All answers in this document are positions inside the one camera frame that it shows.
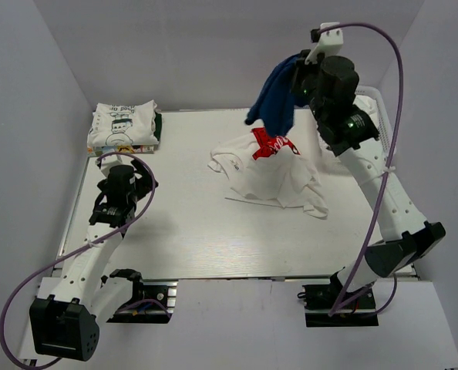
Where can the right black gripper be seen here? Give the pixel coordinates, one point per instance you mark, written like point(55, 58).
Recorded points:
point(301, 68)

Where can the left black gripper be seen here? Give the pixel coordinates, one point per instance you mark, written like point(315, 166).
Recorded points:
point(145, 183)

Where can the blue t-shirt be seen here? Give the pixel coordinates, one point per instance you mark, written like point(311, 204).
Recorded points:
point(275, 105)

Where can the white t-shirt red print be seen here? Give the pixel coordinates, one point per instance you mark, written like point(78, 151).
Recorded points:
point(269, 171)

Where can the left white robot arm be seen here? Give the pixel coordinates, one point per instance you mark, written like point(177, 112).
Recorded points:
point(67, 323)

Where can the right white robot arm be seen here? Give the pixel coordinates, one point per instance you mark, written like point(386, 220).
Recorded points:
point(399, 234)

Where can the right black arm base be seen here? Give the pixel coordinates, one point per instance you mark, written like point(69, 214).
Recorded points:
point(318, 301)

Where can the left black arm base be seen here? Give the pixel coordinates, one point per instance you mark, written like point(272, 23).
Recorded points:
point(150, 302)

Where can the white plastic basket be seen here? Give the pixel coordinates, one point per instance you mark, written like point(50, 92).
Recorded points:
point(370, 101)

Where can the folded colourful print t-shirt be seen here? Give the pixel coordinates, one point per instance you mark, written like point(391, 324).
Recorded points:
point(100, 150)

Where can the folded dark green t-shirt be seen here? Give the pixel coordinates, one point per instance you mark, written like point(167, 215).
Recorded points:
point(158, 121)

